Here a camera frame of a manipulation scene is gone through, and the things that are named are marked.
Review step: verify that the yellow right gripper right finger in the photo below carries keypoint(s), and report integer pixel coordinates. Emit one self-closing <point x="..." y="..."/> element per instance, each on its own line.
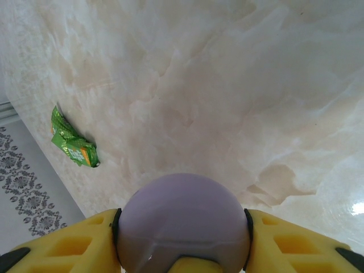
<point x="312" y="256"/>

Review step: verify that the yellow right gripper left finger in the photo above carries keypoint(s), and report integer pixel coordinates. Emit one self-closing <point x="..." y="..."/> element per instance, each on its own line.
<point x="42" y="256"/>

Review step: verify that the purple earbud charging case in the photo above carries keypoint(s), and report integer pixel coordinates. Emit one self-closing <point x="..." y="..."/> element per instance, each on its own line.
<point x="182" y="216"/>

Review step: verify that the aluminium table edge rail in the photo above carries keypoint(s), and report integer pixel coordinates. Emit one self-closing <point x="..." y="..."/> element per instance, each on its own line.
<point x="7" y="111"/>

